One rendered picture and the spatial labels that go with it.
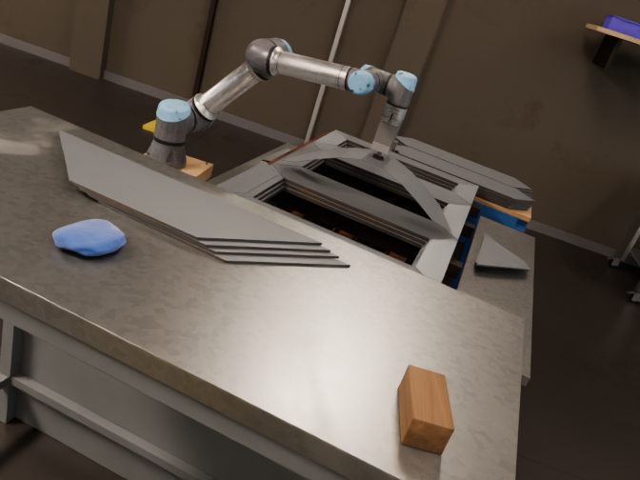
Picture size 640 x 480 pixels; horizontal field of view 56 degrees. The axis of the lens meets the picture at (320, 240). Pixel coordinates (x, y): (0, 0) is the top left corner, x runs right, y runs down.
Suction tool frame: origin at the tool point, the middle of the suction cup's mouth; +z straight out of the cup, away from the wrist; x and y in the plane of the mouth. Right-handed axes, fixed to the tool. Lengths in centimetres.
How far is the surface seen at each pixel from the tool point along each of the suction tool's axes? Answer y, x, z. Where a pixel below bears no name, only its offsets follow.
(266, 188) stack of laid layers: -22.6, 29.9, 15.9
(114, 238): -122, 25, -7
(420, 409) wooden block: -135, -31, -9
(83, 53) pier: 273, 310, 85
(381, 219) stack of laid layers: -9.7, -9.4, 15.9
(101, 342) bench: -141, 14, -1
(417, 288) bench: -90, -26, -4
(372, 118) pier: 298, 47, 53
